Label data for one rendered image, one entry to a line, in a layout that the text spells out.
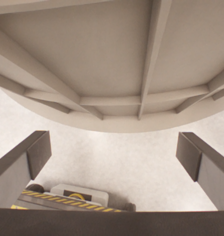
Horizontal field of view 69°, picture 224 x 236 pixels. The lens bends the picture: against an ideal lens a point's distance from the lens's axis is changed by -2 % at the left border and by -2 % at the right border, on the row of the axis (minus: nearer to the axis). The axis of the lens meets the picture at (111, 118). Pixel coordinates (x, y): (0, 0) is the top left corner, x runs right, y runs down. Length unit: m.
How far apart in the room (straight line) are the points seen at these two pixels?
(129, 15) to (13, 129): 1.01
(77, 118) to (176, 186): 0.61
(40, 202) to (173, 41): 0.62
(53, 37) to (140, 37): 0.11
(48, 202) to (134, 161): 0.45
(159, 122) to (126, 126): 0.17
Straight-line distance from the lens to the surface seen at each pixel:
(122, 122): 0.87
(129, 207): 0.82
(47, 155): 0.16
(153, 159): 0.90
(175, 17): 0.22
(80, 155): 0.94
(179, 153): 0.17
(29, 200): 0.70
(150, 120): 0.87
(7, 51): 0.27
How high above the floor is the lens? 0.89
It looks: 79 degrees down
